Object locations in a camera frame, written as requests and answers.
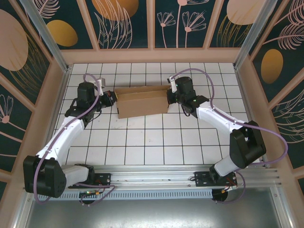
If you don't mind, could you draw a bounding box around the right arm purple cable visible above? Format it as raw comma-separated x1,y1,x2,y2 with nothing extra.
170,68,289,205

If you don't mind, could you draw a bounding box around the aluminium corner post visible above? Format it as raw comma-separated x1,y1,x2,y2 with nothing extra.
19,0,72,73
233,0,285,70

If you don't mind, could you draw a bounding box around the grey metal sheet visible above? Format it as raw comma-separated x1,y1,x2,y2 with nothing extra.
14,187,294,228

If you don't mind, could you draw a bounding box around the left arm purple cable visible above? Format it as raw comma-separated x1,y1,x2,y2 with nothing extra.
34,73,117,208

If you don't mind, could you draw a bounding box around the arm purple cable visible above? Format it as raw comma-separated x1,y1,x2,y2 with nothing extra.
170,68,289,205
34,73,117,208

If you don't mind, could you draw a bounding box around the aluminium mounting rail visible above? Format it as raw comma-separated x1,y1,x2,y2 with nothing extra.
22,163,285,190

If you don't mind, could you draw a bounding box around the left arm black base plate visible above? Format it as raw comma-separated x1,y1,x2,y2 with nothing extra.
68,172,112,190

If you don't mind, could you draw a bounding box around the slotted grey cable duct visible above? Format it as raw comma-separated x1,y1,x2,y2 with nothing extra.
33,189,214,200

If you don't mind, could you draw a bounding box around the brown cardboard box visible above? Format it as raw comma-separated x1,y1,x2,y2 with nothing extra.
114,85,172,119

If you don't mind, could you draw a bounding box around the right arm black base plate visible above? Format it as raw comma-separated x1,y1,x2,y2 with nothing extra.
194,171,238,189

